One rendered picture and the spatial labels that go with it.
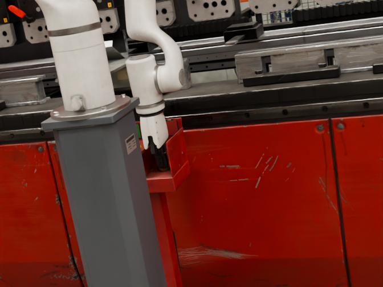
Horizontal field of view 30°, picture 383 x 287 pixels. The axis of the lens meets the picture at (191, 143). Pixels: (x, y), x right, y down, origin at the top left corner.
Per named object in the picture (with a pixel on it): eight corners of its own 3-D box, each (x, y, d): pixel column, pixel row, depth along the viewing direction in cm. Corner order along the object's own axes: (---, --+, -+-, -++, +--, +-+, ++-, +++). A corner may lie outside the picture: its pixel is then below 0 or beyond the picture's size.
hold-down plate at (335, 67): (243, 87, 226) (241, 77, 225) (247, 83, 231) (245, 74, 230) (339, 77, 216) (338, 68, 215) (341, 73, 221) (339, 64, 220)
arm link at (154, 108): (140, 97, 210) (142, 107, 211) (130, 107, 202) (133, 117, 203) (167, 94, 207) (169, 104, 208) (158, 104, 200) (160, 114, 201)
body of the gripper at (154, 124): (143, 103, 211) (151, 138, 215) (132, 115, 202) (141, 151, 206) (167, 101, 209) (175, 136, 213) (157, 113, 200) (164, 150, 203)
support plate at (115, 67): (55, 82, 223) (54, 79, 223) (90, 65, 247) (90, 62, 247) (107, 76, 217) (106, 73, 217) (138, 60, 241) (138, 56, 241)
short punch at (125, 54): (101, 61, 246) (96, 33, 243) (104, 60, 248) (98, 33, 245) (127, 58, 243) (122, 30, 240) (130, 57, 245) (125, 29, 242)
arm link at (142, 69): (169, 94, 207) (139, 97, 210) (160, 50, 202) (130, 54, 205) (161, 103, 199) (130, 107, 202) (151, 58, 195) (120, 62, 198)
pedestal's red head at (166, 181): (112, 195, 212) (100, 138, 207) (131, 177, 227) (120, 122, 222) (175, 192, 206) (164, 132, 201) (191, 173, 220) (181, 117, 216)
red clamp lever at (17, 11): (8, 4, 242) (31, 20, 241) (14, 3, 245) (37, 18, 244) (5, 9, 242) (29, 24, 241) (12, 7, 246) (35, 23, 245)
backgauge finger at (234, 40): (212, 50, 236) (210, 36, 235) (232, 37, 260) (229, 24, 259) (248, 46, 233) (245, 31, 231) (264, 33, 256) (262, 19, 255)
